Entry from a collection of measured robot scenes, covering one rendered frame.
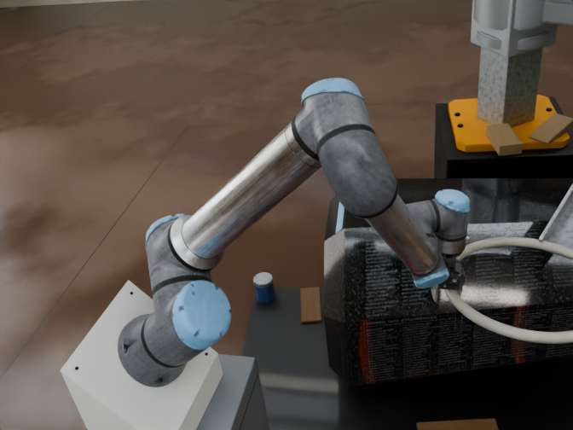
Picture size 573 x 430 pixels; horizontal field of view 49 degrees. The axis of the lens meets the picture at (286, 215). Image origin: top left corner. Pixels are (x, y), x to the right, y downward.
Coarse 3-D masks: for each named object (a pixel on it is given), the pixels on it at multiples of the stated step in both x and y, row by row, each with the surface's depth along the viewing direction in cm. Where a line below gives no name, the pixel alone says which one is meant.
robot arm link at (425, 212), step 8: (424, 200) 172; (432, 200) 171; (408, 208) 168; (416, 208) 168; (424, 208) 168; (432, 208) 168; (416, 216) 167; (424, 216) 168; (432, 216) 168; (424, 224) 166; (432, 224) 168; (432, 232) 167
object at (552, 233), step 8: (568, 192) 208; (568, 200) 208; (560, 208) 204; (568, 208) 209; (560, 216) 206; (568, 216) 207; (552, 224) 202; (560, 224) 205; (568, 224) 205; (544, 232) 200; (552, 232) 204; (560, 232) 204; (568, 232) 203; (544, 240) 200; (552, 240) 202; (560, 240) 202; (568, 240) 201
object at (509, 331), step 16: (496, 240) 202; (512, 240) 202; (528, 240) 201; (464, 256) 198; (464, 304) 175; (480, 320) 170; (512, 336) 165; (528, 336) 164; (544, 336) 163; (560, 336) 162
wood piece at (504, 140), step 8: (488, 128) 288; (496, 128) 287; (504, 128) 286; (488, 136) 289; (496, 136) 281; (504, 136) 280; (512, 136) 280; (496, 144) 278; (504, 144) 274; (512, 144) 274; (520, 144) 274; (496, 152) 279; (504, 152) 275; (512, 152) 276; (520, 152) 276
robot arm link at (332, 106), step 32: (320, 96) 120; (352, 96) 120; (288, 128) 127; (320, 128) 118; (352, 128) 115; (256, 160) 133; (288, 160) 127; (224, 192) 140; (256, 192) 134; (288, 192) 134; (160, 224) 158; (192, 224) 148; (224, 224) 142; (160, 256) 154; (192, 256) 150
